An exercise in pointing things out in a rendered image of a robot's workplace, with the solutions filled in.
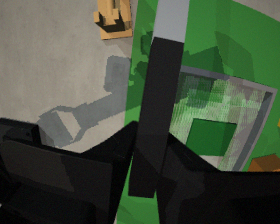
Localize green flat mat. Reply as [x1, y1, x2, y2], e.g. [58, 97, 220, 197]
[116, 0, 280, 224]

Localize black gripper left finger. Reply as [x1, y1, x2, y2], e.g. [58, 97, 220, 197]
[0, 121, 137, 224]

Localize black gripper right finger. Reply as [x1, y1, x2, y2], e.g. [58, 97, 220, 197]
[155, 132, 280, 224]

